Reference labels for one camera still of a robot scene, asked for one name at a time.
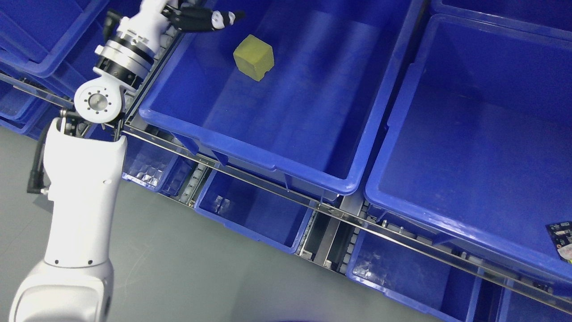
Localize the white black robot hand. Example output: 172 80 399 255
117 0 246 52

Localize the dented yellow foam block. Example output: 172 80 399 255
233 34 274 82

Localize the metal roller shelf rack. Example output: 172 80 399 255
0 27 572 314

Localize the large blue plastic bin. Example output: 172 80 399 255
139 0 426 200
364 14 571 288

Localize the lower blue plastic bin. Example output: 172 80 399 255
347 229 492 322
195 171 313 254

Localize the printed circuit board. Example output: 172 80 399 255
546 221 572 263

